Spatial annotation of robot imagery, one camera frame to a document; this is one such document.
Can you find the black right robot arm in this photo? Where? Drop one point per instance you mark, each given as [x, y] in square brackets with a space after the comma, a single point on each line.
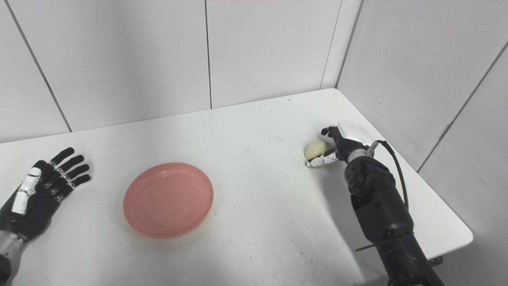
[377, 206]

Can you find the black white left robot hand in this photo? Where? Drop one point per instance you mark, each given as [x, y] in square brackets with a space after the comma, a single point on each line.
[35, 210]

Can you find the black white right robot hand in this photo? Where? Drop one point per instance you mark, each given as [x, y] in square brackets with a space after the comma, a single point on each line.
[351, 135]

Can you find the pink round plate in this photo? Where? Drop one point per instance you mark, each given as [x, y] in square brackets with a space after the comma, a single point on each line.
[168, 200]

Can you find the cream steamed bun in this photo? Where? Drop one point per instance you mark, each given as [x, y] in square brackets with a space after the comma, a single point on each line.
[315, 150]

